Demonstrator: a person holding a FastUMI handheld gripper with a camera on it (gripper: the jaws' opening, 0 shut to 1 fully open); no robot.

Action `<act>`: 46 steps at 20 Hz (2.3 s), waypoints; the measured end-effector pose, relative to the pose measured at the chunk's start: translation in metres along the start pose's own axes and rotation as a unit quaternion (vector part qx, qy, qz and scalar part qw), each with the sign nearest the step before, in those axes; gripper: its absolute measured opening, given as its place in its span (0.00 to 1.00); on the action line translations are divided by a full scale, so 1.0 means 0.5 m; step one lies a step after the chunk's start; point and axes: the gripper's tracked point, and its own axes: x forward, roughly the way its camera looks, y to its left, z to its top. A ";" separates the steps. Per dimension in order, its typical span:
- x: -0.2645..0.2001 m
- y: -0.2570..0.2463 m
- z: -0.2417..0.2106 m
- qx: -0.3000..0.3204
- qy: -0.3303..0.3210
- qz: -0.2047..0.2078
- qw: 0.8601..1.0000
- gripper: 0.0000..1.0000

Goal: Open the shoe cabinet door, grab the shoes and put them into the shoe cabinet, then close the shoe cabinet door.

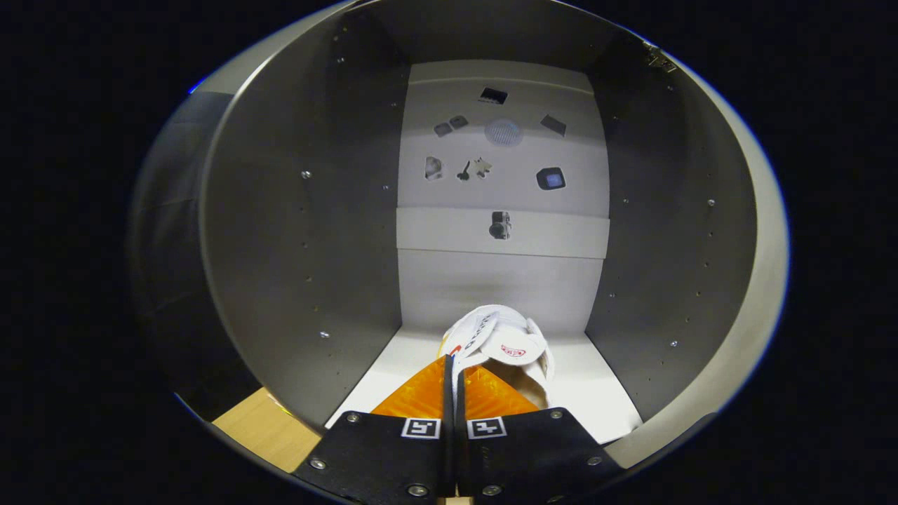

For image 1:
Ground black backdrop cloth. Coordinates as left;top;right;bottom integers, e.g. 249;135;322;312
128;91;264;422

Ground grey shoe cabinet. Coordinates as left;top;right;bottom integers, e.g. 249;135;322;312
199;0;758;453

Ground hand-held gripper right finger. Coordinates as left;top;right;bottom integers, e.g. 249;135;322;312
455;365;625;502

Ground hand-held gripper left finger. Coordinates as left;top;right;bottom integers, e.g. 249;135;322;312
291;356;455;502

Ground white shoe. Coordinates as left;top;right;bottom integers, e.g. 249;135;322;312
438;304;556;411

